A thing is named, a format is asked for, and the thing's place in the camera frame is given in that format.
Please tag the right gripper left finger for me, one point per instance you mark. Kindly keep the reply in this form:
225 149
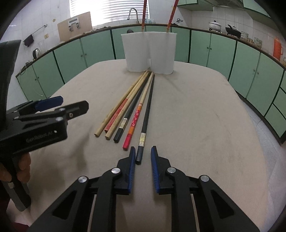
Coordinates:
90 204

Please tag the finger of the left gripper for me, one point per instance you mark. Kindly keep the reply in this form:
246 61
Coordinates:
48 103
72 111

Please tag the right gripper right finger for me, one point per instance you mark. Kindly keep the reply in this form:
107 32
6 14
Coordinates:
198 204

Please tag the black chopstick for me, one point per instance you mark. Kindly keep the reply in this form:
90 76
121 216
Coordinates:
129 112
142 139

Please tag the red floral chopstick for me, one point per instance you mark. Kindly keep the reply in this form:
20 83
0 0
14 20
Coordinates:
137 114

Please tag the red end bamboo chopstick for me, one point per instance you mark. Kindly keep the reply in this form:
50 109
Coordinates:
172 15

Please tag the kitchen faucet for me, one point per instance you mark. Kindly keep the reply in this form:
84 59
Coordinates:
133 14

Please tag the left hand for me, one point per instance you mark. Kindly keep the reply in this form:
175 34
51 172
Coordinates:
23 170

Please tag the electric kettle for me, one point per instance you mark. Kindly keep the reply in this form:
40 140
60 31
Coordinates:
36 53

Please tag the dark hanging towel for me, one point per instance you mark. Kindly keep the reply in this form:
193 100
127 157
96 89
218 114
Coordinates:
29 41

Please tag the cardboard box with appliance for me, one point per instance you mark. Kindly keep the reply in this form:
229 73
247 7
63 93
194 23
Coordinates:
74 26

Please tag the white double utensil holder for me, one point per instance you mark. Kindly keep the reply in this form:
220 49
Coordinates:
150 50

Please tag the window blinds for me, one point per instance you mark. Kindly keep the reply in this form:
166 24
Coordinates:
107 11

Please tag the lower green cabinets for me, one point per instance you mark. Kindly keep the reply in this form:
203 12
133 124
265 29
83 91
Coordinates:
257 77

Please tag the white ceramic pot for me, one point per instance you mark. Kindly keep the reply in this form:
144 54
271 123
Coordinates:
214 26

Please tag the orange thermos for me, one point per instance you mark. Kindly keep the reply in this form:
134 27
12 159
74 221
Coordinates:
277 49

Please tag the patterned mug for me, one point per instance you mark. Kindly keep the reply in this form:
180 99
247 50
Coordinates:
257 42

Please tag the stacked bowls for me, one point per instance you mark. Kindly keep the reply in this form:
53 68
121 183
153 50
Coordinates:
244 35

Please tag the black wok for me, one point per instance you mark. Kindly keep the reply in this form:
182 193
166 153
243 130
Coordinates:
231 30

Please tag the towel rail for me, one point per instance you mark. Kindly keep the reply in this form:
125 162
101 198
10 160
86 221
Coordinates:
42 27

